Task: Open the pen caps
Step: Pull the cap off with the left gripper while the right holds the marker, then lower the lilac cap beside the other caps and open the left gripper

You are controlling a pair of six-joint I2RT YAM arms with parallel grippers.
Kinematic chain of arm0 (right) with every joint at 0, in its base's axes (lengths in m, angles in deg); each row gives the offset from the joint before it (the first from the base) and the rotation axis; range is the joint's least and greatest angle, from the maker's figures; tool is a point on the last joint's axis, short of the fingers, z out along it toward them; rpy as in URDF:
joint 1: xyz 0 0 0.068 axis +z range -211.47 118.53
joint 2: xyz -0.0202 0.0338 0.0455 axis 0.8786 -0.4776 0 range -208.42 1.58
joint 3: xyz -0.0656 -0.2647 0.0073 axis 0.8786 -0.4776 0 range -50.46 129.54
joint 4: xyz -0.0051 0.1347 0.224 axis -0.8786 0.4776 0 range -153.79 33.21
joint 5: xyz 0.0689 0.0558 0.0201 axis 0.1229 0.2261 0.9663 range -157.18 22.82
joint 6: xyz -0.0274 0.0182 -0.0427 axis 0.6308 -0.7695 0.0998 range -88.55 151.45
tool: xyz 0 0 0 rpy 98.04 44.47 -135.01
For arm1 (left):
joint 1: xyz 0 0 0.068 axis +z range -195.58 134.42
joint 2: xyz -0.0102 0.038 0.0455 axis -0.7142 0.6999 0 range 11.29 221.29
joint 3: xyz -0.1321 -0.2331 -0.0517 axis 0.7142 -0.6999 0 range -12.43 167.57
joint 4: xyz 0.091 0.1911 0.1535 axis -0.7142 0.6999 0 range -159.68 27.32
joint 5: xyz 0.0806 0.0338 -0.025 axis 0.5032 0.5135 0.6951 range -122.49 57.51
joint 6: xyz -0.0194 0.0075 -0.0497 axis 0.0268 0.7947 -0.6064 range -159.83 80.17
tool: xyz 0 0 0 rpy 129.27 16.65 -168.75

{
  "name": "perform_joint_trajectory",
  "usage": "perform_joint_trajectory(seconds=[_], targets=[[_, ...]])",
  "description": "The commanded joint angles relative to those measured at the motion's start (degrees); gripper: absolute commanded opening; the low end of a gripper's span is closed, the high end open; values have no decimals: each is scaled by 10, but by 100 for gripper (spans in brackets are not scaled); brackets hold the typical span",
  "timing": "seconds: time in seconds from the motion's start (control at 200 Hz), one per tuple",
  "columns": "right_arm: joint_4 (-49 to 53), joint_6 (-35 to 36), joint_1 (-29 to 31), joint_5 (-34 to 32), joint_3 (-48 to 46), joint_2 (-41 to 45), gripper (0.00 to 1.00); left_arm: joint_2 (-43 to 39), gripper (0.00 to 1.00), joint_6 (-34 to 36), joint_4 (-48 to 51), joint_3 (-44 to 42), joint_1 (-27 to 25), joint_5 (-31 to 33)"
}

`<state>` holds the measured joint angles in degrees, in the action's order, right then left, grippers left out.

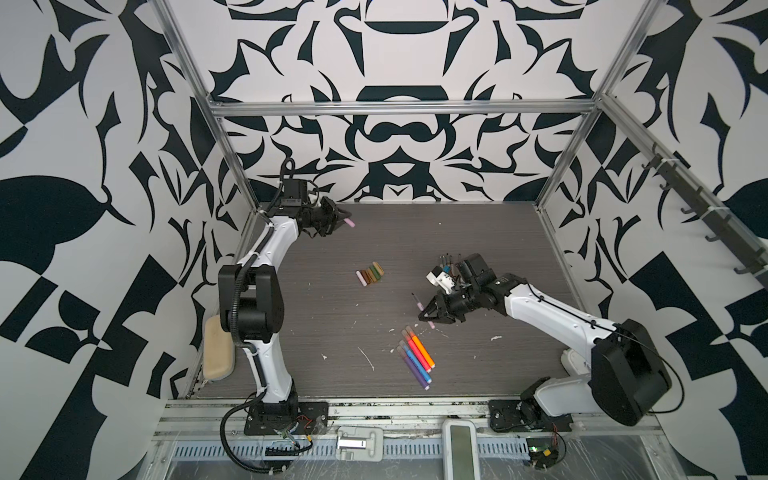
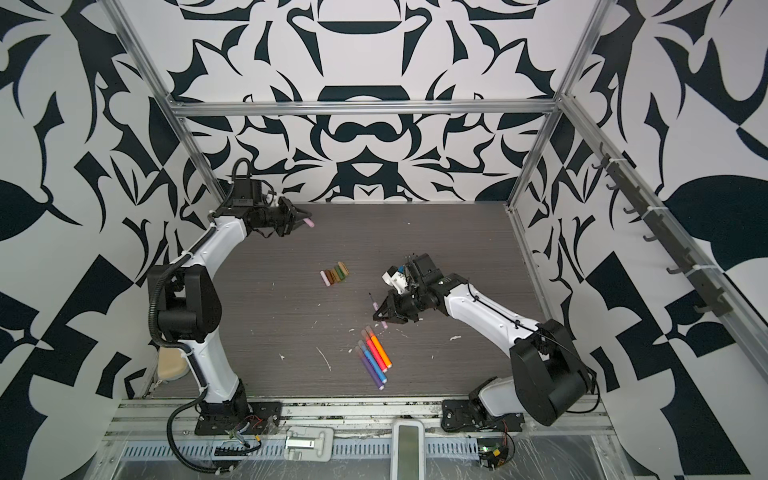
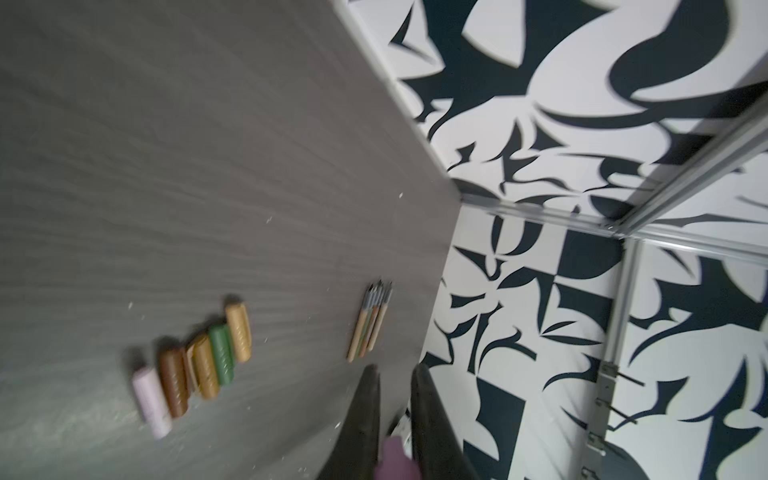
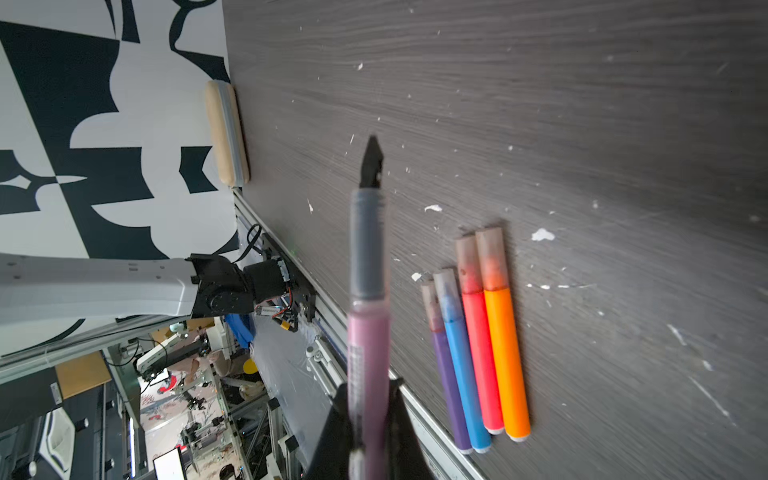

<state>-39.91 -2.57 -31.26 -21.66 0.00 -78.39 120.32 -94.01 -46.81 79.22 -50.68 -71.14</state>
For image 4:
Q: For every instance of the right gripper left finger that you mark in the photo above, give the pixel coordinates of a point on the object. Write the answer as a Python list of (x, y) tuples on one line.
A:
[(331, 457)]

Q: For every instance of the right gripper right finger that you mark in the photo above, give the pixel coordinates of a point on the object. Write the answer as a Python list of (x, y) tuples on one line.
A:
[(405, 458)]

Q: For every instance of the lilac marker pen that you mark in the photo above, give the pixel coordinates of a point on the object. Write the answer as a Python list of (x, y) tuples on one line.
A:
[(369, 321)]

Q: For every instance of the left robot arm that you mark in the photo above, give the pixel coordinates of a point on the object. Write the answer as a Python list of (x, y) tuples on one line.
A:
[(201, 285)]

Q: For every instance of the purple marker pen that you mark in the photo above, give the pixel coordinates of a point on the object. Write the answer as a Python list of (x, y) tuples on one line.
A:
[(445, 368)]

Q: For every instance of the red marker pen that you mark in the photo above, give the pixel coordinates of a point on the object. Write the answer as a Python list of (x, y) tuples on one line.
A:
[(475, 311)]

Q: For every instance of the orange marker pen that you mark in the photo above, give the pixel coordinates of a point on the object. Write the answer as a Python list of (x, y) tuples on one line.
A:
[(503, 332)]

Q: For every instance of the beige sponge pad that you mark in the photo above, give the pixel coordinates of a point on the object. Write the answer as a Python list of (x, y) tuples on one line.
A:
[(226, 133)]

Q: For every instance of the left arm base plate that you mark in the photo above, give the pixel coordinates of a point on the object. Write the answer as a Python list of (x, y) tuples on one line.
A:
[(297, 305)]

